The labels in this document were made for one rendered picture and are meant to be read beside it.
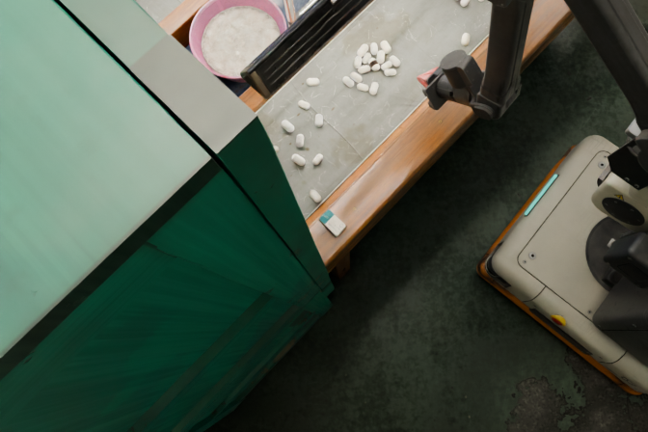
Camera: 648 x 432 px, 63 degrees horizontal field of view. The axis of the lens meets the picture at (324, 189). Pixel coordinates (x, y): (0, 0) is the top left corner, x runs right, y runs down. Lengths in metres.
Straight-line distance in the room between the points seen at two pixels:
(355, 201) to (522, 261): 0.73
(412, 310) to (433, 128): 0.88
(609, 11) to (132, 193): 0.68
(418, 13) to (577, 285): 0.99
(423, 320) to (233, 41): 1.19
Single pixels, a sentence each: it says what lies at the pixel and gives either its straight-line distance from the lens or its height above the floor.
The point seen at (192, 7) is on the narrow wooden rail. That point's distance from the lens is 1.59.
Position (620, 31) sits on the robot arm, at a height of 1.38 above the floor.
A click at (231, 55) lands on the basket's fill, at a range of 1.52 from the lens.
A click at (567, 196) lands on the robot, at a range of 1.94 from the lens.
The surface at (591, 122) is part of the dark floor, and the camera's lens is 2.39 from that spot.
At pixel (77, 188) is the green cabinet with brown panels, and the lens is 0.29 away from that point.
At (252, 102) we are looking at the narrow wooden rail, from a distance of 1.41.
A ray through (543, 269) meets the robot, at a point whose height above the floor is 0.28.
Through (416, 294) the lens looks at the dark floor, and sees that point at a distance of 2.05.
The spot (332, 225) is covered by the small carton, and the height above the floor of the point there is 0.79.
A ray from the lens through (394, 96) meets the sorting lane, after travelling 1.42.
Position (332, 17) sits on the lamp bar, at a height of 1.08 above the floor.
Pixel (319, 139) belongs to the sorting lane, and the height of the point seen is 0.74.
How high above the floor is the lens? 2.03
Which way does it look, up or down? 75 degrees down
